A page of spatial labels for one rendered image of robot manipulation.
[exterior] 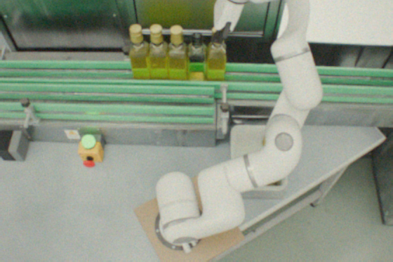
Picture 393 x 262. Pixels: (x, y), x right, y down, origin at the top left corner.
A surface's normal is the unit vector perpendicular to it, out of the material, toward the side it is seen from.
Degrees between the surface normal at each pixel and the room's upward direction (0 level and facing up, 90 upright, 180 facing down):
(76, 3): 90
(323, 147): 0
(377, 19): 90
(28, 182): 0
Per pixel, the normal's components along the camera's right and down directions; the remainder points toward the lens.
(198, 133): -0.03, 0.85
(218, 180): -0.18, -0.54
